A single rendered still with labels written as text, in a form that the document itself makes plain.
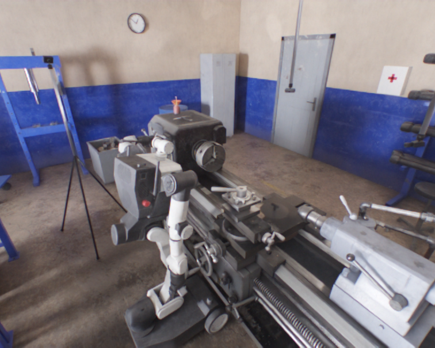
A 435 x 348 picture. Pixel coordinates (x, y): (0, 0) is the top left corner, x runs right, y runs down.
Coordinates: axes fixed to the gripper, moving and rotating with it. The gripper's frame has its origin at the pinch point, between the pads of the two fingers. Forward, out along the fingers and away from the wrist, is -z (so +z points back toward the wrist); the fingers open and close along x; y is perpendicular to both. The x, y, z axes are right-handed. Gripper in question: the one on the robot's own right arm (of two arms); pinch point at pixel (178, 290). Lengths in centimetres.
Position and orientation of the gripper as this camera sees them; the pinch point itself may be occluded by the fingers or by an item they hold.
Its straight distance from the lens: 169.1
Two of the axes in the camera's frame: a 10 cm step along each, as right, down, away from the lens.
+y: -7.4, -3.5, 5.8
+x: 6.7, -3.1, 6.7
